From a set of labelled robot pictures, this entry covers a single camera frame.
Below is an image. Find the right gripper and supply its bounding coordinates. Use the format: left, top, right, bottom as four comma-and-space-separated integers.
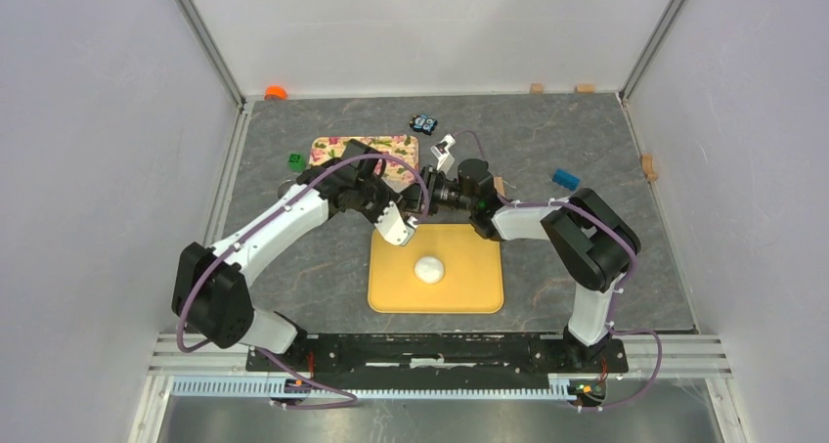
402, 167, 475, 219

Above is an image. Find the white dough ball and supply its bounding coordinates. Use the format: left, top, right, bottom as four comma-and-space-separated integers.
414, 255, 446, 285

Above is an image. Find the yellow cutting mat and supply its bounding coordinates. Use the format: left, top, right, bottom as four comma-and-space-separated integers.
368, 224, 504, 314

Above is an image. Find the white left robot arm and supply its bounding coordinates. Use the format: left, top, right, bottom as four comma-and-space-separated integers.
172, 140, 430, 373

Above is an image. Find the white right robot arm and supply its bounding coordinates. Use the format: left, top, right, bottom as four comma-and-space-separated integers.
420, 135, 641, 373

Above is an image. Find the floral pattern tray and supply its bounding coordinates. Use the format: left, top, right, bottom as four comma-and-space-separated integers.
308, 135, 419, 192

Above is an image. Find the small wooden block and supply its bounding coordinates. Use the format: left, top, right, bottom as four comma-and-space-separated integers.
493, 176, 505, 198

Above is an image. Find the black patterned small box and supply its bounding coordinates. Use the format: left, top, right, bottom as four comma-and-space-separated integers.
409, 114, 438, 135

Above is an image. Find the green plastic block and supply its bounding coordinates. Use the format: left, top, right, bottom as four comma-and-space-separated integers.
287, 153, 307, 173

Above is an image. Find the blue plastic block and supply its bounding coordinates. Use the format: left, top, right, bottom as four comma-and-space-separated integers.
551, 169, 581, 191

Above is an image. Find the orange plastic cap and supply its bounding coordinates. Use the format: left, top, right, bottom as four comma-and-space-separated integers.
263, 85, 288, 101

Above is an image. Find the wooden piece right edge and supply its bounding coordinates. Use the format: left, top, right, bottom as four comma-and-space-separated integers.
640, 154, 659, 183

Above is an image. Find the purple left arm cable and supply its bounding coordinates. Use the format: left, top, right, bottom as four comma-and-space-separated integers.
176, 154, 432, 410

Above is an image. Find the light blue cable duct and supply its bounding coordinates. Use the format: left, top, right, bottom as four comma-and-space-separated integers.
169, 376, 578, 401

